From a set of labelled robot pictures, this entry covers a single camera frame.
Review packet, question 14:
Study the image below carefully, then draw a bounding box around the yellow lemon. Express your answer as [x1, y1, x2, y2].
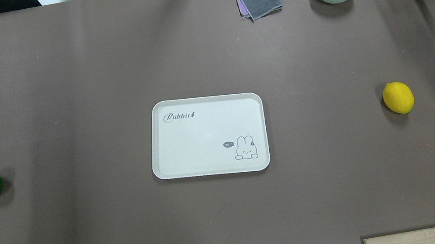
[382, 82, 416, 114]

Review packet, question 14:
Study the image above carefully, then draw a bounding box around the white rabbit print tray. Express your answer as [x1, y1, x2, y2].
[151, 92, 271, 180]

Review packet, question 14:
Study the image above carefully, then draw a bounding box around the grey folded cloth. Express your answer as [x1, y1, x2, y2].
[236, 0, 283, 21]

